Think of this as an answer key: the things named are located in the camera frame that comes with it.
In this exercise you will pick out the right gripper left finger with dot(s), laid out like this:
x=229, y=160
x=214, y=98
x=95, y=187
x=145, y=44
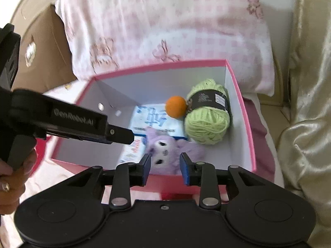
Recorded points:
x=123, y=178

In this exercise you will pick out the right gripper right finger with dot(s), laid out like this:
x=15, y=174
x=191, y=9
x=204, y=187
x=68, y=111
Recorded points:
x=207, y=178

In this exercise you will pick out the purple plush toy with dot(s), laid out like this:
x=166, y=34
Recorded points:
x=165, y=151

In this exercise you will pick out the white blue tissue pack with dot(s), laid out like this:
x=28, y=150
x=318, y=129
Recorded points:
x=154, y=116

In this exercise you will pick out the orange makeup sponge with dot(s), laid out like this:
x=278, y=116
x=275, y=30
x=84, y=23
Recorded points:
x=176, y=107

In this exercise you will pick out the person left hand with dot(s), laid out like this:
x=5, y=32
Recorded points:
x=13, y=182

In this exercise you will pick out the pink cardboard storage box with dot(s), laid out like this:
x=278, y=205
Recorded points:
x=142, y=92

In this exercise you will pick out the brown pillow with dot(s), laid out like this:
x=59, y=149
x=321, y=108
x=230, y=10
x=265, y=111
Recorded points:
x=45, y=57

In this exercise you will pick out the green yarn ball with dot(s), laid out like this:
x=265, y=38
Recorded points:
x=208, y=115

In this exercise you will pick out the beige bed headboard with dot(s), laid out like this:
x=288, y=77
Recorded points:
x=26, y=11

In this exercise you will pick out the pink checkered cartoon pillow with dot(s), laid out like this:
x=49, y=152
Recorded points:
x=110, y=35

